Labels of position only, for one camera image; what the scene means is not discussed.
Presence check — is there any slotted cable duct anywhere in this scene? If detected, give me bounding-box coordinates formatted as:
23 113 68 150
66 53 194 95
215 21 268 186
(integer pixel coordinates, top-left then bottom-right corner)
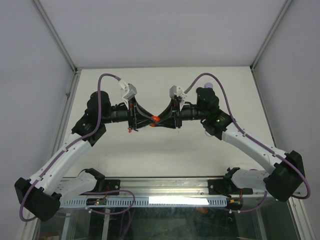
60 196 227 209

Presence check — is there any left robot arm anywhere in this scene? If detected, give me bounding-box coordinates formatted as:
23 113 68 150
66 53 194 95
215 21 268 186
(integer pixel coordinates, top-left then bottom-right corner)
14 91 157 222

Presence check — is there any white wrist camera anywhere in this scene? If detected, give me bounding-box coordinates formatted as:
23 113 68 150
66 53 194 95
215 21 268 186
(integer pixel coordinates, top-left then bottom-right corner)
169 85 188 99
118 79 137 102

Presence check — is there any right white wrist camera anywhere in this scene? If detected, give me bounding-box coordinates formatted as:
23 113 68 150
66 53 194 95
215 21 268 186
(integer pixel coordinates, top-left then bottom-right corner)
169 85 188 99

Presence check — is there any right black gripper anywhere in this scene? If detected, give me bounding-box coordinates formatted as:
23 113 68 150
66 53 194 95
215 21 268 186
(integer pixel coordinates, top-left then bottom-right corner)
154 98 208 130

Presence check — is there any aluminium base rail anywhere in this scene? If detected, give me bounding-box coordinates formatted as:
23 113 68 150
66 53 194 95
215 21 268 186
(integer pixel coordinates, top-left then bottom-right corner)
55 172 264 200

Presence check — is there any white earbud charging case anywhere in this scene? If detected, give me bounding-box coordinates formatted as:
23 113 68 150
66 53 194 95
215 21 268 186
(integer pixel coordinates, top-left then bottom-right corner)
204 131 212 137

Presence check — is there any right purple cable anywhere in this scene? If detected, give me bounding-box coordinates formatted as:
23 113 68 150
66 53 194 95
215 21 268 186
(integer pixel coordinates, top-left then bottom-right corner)
184 72 312 213

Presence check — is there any purple earbud charging case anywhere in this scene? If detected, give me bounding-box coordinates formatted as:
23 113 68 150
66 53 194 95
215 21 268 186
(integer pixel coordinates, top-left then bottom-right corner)
204 82 213 89

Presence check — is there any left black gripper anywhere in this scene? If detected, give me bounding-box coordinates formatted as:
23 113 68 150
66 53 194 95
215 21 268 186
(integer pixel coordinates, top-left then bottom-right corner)
101 97 157 130

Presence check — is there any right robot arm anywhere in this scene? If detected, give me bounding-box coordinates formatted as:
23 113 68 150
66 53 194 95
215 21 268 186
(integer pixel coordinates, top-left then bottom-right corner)
156 85 305 202

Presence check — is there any red earbud charging case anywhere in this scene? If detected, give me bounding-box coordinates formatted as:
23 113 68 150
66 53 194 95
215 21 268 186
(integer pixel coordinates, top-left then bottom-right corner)
149 116 161 127

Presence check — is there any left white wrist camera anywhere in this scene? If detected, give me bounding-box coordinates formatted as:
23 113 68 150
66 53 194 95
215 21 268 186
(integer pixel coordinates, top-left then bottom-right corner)
118 79 137 102

